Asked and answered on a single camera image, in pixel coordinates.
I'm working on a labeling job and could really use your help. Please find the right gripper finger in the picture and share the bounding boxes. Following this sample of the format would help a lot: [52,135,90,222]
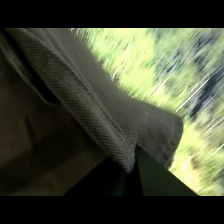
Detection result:
[64,155,135,197]

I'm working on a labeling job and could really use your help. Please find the grey-brown garment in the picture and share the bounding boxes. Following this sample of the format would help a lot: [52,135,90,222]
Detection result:
[0,27,185,197]

